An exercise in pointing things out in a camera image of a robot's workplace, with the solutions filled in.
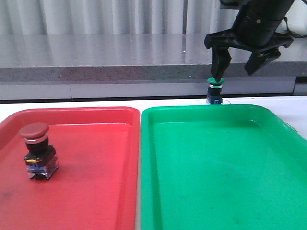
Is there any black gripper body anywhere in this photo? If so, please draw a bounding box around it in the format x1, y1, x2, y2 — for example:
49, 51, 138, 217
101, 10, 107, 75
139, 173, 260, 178
204, 4, 293, 52

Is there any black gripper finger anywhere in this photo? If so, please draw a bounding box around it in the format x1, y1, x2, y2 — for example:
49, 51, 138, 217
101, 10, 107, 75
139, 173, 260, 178
245, 48, 281, 75
211, 46, 232, 82

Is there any green mushroom push button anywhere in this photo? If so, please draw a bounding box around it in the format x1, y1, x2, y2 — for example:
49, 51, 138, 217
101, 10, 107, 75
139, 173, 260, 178
206, 77, 225, 104

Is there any red mushroom push button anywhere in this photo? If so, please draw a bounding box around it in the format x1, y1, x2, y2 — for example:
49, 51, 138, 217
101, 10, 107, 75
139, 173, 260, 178
19, 122, 59, 180

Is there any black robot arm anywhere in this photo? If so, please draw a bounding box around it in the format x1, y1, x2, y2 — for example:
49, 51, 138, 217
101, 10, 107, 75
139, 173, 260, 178
204, 0, 294, 82

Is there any green plastic tray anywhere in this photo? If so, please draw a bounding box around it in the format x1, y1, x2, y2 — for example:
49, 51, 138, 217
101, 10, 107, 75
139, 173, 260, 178
141, 104, 307, 230

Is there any red plastic tray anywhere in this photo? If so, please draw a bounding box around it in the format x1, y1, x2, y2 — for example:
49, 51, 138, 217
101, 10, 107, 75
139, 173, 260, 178
0, 107, 140, 230

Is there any grey stone counter ledge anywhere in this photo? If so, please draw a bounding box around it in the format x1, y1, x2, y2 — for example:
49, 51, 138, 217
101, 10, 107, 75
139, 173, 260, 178
0, 33, 307, 84

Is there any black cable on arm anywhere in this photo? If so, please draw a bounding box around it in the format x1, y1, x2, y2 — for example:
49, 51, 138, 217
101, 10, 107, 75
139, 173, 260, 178
283, 15, 307, 39

